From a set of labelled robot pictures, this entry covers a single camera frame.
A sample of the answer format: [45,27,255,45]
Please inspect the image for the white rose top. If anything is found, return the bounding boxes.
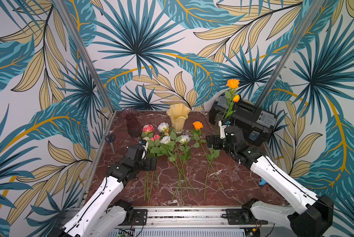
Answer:
[156,122,198,195]

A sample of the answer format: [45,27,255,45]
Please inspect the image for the white rose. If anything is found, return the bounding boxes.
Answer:
[160,136,183,204]
[169,135,192,204]
[156,122,198,195]

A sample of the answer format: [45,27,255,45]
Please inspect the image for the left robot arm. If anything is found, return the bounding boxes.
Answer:
[48,140,157,237]

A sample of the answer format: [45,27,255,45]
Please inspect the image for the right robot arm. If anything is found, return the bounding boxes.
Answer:
[206,126,334,237]

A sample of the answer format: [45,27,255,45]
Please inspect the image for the cream rose large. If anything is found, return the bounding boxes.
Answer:
[143,137,149,201]

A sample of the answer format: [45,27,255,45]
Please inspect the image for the clear glass vase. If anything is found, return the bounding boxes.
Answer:
[213,112,231,139]

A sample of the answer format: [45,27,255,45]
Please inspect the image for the pink rose centre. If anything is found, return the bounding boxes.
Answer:
[142,134,161,203]

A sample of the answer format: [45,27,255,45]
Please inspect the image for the white rose centre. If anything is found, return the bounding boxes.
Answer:
[160,136,183,204]

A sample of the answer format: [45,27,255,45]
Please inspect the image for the pink rose left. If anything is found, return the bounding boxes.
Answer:
[141,124,154,138]

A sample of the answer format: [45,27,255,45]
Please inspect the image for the white rose right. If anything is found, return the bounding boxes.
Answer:
[169,135,192,204]

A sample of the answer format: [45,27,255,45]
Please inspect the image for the dark purple ribbed vase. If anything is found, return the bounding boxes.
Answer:
[121,108,142,138]

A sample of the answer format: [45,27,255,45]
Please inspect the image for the cream yellow fluted vase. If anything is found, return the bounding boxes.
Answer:
[167,103,191,133]

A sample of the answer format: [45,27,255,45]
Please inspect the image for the black plastic toolbox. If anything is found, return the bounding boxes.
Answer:
[209,93,277,146]

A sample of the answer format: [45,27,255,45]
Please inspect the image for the blue object on table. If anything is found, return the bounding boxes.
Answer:
[259,178,268,186]

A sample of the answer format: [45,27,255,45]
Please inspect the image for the scissors with blue handle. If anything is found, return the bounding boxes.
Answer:
[105,133,115,154]

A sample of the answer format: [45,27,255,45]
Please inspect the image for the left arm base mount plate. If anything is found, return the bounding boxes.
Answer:
[123,209,148,226]

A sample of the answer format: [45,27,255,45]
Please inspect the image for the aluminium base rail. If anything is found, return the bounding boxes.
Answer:
[64,205,317,237]

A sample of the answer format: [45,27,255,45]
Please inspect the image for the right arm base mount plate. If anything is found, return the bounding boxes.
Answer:
[221,208,268,226]

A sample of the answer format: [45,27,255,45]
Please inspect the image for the left aluminium frame post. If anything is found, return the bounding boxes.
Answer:
[54,0,115,116]

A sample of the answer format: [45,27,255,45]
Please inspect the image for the aluminium frame post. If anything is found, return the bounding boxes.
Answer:
[54,0,115,116]
[256,1,325,107]

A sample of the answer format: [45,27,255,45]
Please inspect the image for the right aluminium frame post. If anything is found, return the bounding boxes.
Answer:
[256,1,325,107]

